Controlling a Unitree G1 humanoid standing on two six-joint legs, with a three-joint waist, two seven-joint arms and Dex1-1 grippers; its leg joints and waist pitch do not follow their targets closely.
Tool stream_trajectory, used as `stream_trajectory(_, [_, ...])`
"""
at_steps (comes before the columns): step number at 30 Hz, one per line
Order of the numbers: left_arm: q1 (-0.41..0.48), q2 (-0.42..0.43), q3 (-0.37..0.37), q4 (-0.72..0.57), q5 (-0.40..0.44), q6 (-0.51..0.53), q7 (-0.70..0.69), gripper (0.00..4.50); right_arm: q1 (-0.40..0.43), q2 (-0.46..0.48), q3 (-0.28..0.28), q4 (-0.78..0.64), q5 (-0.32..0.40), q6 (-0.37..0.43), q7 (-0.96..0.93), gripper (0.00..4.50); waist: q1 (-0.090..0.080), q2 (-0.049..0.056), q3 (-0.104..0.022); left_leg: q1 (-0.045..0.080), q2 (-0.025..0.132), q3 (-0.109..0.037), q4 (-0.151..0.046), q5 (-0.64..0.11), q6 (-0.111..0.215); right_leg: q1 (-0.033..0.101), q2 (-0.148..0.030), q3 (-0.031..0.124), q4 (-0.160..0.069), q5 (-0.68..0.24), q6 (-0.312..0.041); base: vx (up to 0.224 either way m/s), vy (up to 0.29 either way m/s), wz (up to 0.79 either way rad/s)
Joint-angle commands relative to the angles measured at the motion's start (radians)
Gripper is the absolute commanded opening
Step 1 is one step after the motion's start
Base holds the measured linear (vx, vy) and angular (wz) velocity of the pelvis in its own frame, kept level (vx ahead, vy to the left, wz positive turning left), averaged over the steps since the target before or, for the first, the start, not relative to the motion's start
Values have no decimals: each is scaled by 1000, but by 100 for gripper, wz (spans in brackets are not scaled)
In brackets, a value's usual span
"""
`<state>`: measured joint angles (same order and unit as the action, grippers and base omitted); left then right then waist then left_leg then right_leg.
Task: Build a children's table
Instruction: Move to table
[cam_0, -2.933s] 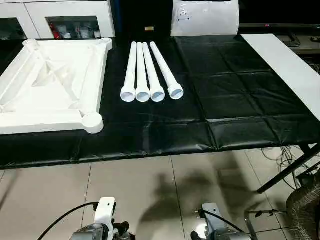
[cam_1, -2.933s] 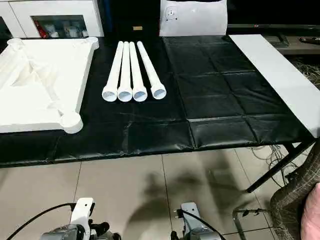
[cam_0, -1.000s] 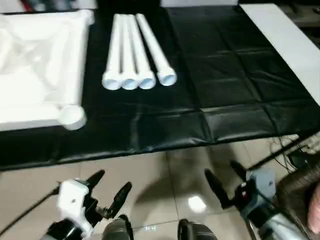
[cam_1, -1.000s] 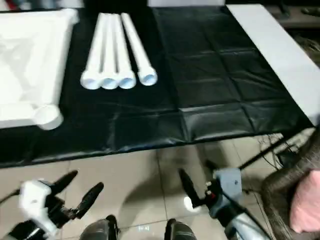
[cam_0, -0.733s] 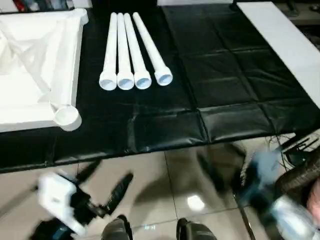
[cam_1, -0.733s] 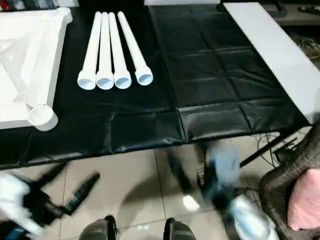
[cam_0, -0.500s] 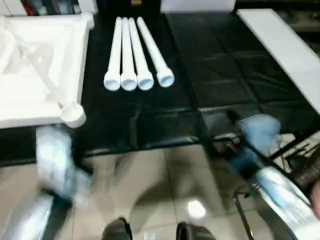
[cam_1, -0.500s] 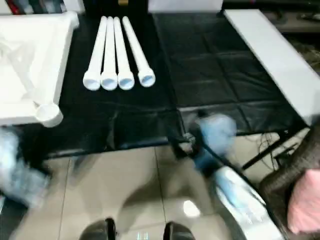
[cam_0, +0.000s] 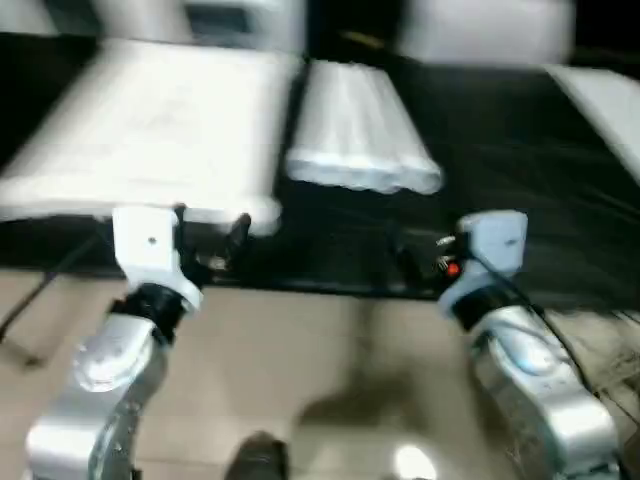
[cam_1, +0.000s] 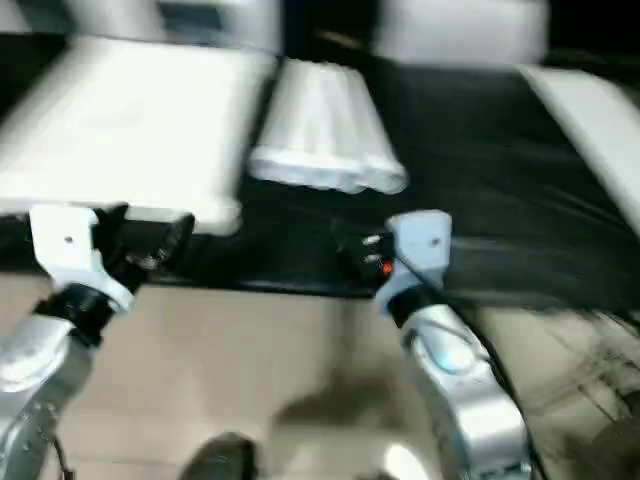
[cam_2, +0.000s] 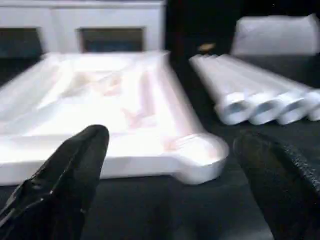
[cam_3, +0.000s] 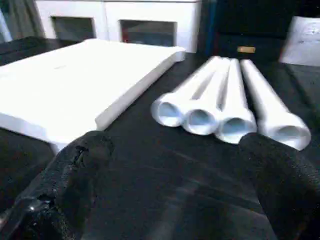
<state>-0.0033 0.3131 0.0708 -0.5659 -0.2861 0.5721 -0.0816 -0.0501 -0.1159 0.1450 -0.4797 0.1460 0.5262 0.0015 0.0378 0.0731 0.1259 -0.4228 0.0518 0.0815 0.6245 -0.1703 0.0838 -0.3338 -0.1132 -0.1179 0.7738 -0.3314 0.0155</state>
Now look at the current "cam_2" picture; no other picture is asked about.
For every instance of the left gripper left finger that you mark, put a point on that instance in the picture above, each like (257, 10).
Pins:
(65, 180)

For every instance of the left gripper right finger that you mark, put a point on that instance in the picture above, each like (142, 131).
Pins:
(290, 190)

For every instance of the white plastic table top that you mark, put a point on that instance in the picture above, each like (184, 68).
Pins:
(100, 100)

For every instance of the black work mat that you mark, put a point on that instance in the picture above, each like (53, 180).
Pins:
(200, 210)

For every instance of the white plastic bag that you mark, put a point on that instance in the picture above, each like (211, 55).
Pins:
(275, 35)

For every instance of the white cabinet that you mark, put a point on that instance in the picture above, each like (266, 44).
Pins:
(60, 20)

